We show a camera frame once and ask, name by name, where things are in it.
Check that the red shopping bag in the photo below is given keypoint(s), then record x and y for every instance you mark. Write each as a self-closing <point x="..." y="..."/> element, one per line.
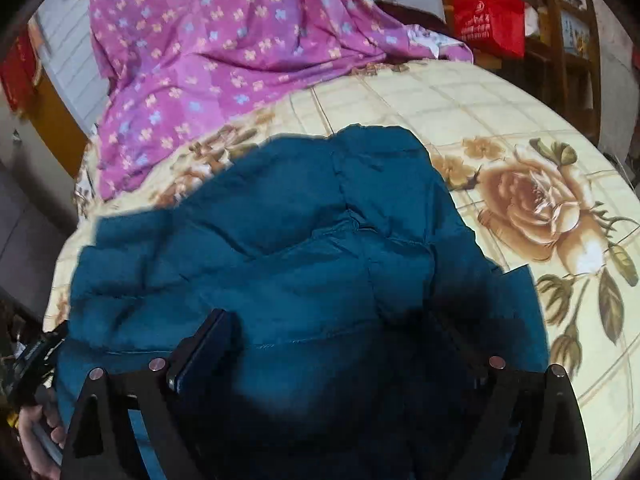
<point x="496" y="27"/>

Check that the grey refrigerator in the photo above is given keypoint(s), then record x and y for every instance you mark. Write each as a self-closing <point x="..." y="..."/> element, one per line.
<point x="37" y="217"/>

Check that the red Chinese knot ornament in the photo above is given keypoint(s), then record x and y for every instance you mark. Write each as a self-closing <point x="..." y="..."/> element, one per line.
<point x="20" y="73"/>

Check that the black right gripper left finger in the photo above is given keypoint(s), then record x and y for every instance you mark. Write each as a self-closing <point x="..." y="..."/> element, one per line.
<point x="101" y="443"/>

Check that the purple floral quilt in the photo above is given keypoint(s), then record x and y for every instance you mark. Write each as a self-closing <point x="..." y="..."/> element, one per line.
<point x="179" y="69"/>

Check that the cream floral bed sheet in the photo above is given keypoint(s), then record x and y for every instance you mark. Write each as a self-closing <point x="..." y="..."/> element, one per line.
<point x="535" y="192"/>

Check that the wooden shelf rack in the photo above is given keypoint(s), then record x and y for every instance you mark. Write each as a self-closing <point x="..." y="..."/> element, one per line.
<point x="562" y="40"/>

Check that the blue quilted down jacket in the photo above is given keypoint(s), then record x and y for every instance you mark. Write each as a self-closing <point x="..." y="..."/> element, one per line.
<point x="347" y="265"/>

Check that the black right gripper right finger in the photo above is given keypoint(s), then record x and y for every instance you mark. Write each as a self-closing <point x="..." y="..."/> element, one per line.
<point x="521" y="418"/>

